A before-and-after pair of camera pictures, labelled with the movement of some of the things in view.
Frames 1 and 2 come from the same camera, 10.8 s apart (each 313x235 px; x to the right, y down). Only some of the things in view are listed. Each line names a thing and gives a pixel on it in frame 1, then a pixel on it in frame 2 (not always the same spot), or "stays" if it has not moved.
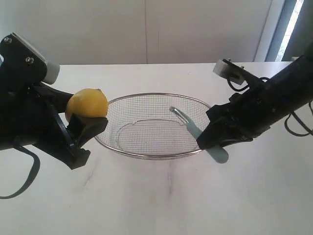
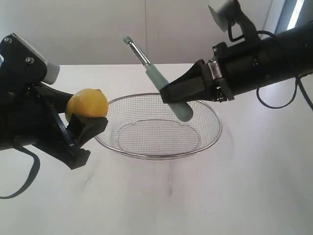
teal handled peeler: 219,153 to 183,109
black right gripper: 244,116 to 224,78
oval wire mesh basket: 142,126 stays
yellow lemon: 89,103 stays
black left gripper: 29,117 stays
